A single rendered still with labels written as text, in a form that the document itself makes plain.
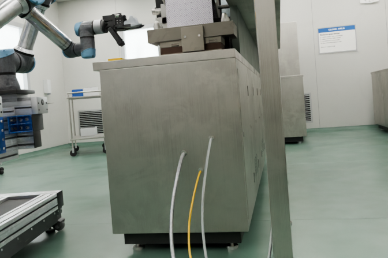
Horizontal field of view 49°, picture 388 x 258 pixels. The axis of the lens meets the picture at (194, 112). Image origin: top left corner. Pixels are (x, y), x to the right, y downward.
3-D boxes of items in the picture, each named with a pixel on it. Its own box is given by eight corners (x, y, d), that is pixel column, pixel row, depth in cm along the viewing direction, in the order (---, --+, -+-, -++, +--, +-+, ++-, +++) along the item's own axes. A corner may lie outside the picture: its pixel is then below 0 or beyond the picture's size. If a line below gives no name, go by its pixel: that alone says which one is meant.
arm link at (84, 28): (80, 39, 230) (79, 23, 230) (99, 37, 228) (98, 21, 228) (73, 37, 222) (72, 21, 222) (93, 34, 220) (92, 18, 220)
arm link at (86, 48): (86, 60, 233) (84, 40, 233) (99, 57, 226) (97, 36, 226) (74, 59, 227) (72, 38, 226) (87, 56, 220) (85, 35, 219)
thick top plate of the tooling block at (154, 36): (157, 47, 214) (156, 34, 213) (237, 38, 206) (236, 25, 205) (147, 43, 198) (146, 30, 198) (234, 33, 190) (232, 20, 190)
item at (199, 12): (168, 43, 217) (165, 6, 216) (214, 37, 212) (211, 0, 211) (168, 43, 216) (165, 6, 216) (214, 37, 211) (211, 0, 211)
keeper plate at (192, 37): (183, 52, 195) (181, 28, 194) (205, 50, 193) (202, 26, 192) (182, 52, 192) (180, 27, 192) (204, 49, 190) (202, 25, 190)
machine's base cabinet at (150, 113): (205, 166, 446) (198, 83, 444) (268, 163, 433) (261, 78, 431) (112, 255, 199) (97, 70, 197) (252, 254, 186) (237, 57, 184)
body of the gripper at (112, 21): (122, 12, 217) (100, 15, 219) (123, 29, 217) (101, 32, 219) (127, 15, 224) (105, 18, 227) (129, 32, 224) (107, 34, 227)
